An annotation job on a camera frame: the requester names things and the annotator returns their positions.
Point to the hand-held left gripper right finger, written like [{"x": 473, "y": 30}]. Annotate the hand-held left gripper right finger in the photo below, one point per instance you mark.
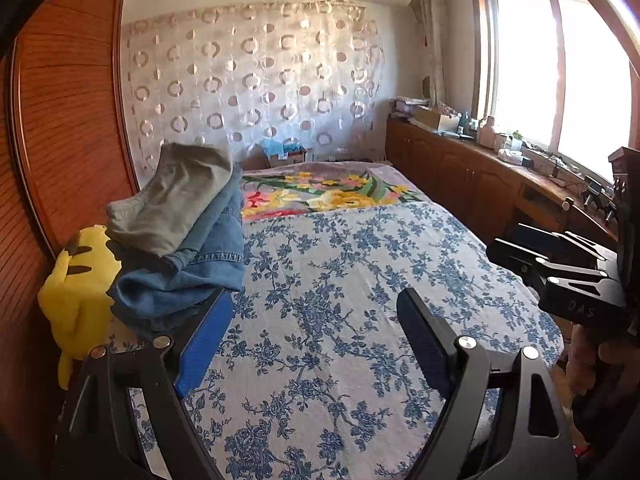
[{"x": 425, "y": 345}]

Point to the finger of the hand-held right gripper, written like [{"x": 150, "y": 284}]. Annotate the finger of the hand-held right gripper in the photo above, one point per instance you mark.
[
  {"x": 550, "y": 245},
  {"x": 515, "y": 255}
]

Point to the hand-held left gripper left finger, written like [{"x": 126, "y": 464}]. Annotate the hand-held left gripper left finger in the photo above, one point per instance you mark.
[{"x": 205, "y": 345}]

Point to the grey pants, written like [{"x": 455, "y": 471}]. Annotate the grey pants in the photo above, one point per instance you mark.
[{"x": 175, "y": 200}]

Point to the person's right hand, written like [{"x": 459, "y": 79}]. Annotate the person's right hand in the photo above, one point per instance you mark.
[{"x": 585, "y": 355}]

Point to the black electronic device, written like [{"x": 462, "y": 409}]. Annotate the black electronic device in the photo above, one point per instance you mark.
[{"x": 597, "y": 192}]

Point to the white tissue box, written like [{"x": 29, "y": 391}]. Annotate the white tissue box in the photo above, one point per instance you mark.
[{"x": 510, "y": 155}]

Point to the blue denim jeans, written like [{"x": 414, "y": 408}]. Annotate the blue denim jeans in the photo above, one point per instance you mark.
[{"x": 210, "y": 240}]

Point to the blue floral bed sheet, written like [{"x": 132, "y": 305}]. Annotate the blue floral bed sheet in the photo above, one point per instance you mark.
[{"x": 350, "y": 270}]

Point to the wooden cabinet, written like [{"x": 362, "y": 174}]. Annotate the wooden cabinet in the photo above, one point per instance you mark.
[{"x": 450, "y": 170}]

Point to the white jar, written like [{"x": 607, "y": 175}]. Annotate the white jar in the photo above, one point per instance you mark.
[{"x": 487, "y": 132}]

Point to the yellow plush toy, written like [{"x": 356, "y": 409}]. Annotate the yellow plush toy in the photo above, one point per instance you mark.
[{"x": 75, "y": 300}]

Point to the teal bottle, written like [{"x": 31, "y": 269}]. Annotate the teal bottle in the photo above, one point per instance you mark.
[{"x": 465, "y": 122}]

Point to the stack of papers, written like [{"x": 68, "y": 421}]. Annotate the stack of papers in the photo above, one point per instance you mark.
[{"x": 407, "y": 107}]

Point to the window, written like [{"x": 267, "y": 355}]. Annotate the window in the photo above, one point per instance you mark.
[{"x": 525, "y": 60}]

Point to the flowered fleece blanket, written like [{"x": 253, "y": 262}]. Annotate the flowered fleece blanket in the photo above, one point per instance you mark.
[{"x": 320, "y": 190}]

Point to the cardboard box with blue cloth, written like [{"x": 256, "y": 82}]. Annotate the cardboard box with blue cloth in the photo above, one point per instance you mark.
[{"x": 282, "y": 155}]

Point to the white lace window curtain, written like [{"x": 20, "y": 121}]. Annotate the white lace window curtain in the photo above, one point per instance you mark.
[{"x": 432, "y": 35}]

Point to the wooden headboard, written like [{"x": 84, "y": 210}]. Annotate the wooden headboard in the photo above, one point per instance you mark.
[{"x": 65, "y": 110}]

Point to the circle patterned sheer curtain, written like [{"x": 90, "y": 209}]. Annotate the circle patterned sheer curtain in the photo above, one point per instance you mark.
[{"x": 250, "y": 70}]

